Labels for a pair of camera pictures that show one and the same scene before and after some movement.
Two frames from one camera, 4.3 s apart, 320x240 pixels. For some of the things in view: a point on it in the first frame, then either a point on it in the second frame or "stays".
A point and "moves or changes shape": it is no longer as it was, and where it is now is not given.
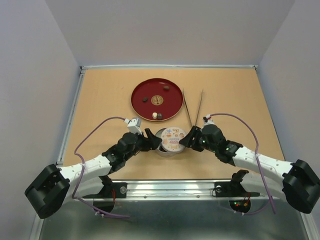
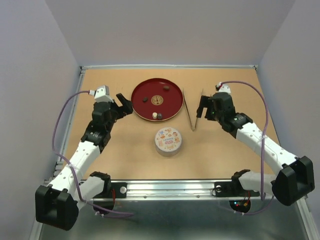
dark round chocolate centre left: (145, 99) stays
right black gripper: (188, 140) to (207, 102)
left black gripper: (150, 142) to (125, 109)
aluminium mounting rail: (177, 189) stays
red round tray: (157, 99) stays
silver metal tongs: (187, 106) stays
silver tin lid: (171, 137) moves or changes shape
